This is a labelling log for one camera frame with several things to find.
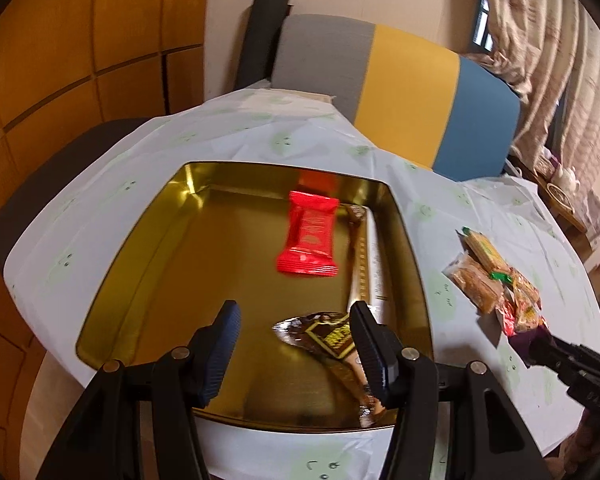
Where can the person's right hand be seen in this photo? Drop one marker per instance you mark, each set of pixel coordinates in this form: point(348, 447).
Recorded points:
point(584, 444)

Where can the clear brown pastry packet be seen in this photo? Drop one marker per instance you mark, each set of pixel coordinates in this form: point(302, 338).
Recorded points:
point(485, 293)

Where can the orange peanut snack bag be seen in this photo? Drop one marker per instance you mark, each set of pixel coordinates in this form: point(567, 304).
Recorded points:
point(523, 302)

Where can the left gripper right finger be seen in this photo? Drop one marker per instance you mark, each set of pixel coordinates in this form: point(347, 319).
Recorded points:
point(488, 438)

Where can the black rolled mat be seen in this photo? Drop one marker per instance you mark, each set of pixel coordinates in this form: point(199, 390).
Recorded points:
point(259, 46)

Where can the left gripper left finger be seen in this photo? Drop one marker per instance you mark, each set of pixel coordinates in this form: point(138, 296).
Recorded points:
point(100, 438)

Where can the purple snack packet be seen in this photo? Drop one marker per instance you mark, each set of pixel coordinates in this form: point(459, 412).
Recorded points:
point(521, 342)

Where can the brown sesame paste packet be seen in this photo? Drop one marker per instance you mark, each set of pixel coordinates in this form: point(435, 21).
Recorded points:
point(326, 336)

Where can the wooden panel cabinet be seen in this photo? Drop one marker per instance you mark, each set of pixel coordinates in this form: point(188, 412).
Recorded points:
point(67, 66)

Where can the red white candy packet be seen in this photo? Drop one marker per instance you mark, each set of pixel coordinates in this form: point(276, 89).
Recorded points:
point(505, 312)

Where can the gold tin box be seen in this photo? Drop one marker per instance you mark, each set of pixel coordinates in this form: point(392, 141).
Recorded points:
point(212, 234)

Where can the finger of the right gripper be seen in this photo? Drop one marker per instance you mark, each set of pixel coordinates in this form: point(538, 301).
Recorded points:
point(550, 351)

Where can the patterned tissue box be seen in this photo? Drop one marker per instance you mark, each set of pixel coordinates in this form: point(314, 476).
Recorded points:
point(546, 164)

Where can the pale blue smiley tablecloth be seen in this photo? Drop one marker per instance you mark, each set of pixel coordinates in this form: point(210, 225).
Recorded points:
point(55, 268)

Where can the grey yellow blue chair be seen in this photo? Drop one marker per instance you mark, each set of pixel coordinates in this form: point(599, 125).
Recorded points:
point(406, 94)

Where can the round woven tray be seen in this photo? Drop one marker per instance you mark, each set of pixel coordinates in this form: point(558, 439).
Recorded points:
point(559, 197)

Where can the white teapot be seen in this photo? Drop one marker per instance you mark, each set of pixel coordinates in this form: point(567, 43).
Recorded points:
point(565, 178)

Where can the beige patterned curtain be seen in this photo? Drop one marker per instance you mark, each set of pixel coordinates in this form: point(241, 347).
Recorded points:
point(547, 51)

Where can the yellow green cracker packet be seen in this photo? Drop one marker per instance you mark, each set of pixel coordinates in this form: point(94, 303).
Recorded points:
point(488, 256)

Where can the bright red snack packet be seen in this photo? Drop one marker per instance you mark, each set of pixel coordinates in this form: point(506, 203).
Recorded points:
point(308, 246)

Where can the black chair seat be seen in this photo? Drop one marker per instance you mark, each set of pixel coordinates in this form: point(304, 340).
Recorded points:
point(54, 175)

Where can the wooden side table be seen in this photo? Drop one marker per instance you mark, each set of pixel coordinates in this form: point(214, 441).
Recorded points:
point(569, 223)

